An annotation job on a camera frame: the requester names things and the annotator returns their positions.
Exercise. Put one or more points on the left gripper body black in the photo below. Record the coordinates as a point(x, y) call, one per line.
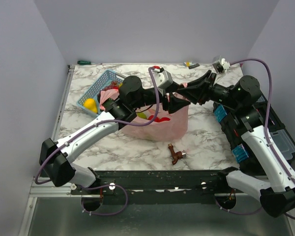
point(150, 97)

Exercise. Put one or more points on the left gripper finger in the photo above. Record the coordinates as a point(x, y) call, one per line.
point(174, 87)
point(175, 104)

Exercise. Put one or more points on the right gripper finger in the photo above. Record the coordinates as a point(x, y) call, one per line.
point(193, 94)
point(201, 82)

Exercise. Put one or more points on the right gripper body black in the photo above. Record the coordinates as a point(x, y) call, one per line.
point(214, 92)

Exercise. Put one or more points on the green fake apple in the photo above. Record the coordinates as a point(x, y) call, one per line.
point(142, 115)

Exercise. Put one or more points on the pink plastic bag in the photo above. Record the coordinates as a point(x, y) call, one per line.
point(163, 131)

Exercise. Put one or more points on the red fake strawberry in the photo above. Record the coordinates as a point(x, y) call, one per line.
point(157, 119)

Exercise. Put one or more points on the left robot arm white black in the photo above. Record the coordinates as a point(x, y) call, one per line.
point(57, 157)

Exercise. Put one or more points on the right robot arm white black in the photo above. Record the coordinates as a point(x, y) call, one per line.
point(277, 194)

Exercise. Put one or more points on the fake purple grapes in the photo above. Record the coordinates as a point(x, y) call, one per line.
point(112, 85)

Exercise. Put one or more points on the small yellow black tool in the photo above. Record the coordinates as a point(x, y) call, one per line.
point(191, 65)

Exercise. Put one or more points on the blue plastic basket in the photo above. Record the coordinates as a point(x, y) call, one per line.
point(100, 83)

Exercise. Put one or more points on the black tool box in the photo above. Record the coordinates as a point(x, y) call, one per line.
point(244, 156)

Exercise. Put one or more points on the brown brass faucet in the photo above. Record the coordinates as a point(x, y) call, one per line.
point(176, 156)

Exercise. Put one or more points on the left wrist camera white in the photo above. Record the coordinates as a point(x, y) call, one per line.
point(163, 79)

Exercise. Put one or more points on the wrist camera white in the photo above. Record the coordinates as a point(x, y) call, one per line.
point(163, 79)
point(220, 64)

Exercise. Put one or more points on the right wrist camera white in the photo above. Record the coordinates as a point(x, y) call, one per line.
point(220, 64)

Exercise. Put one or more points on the green handled screwdriver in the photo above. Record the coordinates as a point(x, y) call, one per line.
point(84, 62)

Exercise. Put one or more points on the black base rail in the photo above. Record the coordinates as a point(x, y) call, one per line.
point(157, 188)

